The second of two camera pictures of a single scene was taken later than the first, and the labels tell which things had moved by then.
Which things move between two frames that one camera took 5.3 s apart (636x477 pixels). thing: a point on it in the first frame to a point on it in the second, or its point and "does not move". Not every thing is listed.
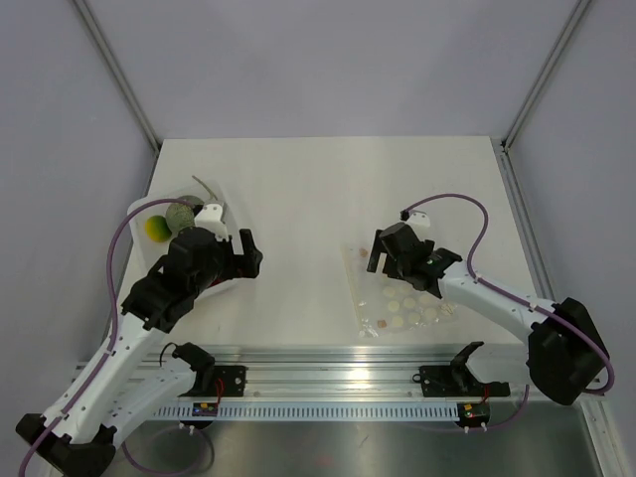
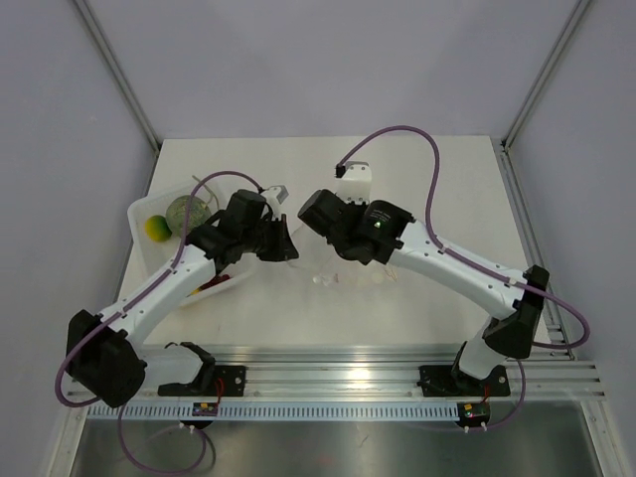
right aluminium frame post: (545, 72) does not move
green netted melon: (181, 217) does not move
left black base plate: (219, 382) does not move
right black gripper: (376, 255) to (363, 208)
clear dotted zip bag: (385, 306) to (319, 262)
